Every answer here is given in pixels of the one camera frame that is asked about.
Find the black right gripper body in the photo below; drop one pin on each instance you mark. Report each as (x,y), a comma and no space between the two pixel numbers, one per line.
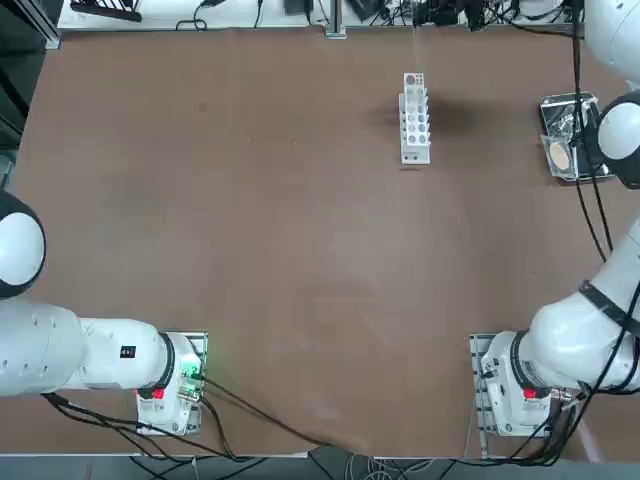
(450,15)

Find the clear glass test tube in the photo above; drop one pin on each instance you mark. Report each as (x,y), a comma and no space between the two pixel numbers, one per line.
(414,50)

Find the clear glass flask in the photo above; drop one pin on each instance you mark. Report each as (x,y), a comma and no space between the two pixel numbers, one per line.
(567,122)

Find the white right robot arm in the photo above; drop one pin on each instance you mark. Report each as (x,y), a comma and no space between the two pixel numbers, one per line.
(565,330)

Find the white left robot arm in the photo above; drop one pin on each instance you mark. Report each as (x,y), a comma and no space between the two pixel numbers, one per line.
(100,355)

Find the shiny steel tray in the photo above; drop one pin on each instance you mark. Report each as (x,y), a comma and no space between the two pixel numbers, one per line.
(550,107)

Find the black electronics box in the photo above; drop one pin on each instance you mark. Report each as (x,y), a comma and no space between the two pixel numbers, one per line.
(365,9)

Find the white test tube rack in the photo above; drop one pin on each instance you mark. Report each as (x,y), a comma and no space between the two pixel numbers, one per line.
(415,150)

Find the small black power adapter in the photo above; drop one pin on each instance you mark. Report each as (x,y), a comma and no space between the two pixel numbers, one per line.
(298,6)

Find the black metal rack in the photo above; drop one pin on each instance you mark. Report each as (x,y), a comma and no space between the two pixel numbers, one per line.
(110,14)

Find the aluminium profile post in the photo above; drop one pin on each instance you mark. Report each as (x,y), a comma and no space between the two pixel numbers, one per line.
(336,20)

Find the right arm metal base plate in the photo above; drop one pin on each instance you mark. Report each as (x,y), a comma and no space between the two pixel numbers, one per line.
(475,400)

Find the aluminium frame rail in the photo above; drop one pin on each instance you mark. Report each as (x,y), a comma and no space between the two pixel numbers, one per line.
(50,35)

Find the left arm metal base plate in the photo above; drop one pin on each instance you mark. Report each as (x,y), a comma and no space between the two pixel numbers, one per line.
(200,350)

